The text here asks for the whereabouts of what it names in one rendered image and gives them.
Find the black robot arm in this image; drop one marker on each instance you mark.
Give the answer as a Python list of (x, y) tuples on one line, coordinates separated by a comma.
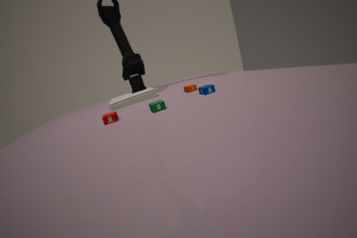
[(132, 63)]

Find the blue block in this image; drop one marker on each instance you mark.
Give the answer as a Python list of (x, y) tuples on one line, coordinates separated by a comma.
[(207, 89)]

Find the red block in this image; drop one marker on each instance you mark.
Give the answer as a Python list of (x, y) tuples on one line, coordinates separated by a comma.
[(109, 118)]

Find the orange block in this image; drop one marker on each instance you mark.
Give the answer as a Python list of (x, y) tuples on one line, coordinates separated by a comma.
[(190, 88)]

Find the green block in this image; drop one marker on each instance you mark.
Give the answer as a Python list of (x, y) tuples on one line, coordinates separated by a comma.
[(157, 106)]

